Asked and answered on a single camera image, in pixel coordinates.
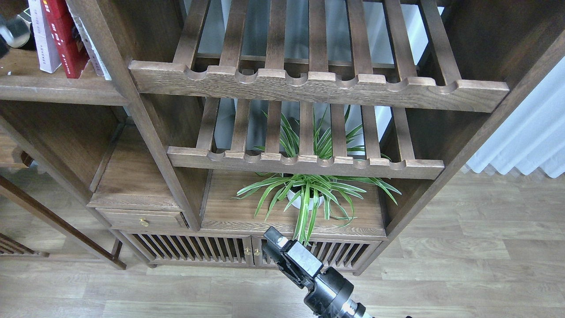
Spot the white plant pot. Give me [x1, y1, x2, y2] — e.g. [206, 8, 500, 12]
[287, 185, 324, 210]

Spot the white book in shelf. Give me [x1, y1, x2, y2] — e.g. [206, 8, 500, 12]
[66, 0, 112, 81]

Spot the white curtain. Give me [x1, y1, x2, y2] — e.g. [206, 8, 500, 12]
[466, 60, 565, 178]

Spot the dark wooden bookshelf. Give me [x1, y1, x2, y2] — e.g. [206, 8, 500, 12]
[1, 0, 564, 275]

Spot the red book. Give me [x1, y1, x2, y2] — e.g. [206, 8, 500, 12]
[41, 0, 89, 79]

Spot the dark wooden furniture at left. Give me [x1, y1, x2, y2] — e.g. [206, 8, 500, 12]
[0, 131, 127, 270]

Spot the white and purple book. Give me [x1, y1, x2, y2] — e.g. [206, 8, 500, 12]
[28, 0, 62, 74]

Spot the green spider plant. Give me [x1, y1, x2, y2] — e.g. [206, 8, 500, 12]
[231, 107, 402, 246]

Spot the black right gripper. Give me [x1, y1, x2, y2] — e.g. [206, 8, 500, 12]
[262, 226, 370, 318]

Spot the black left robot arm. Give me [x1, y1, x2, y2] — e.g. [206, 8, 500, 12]
[0, 15, 32, 58]

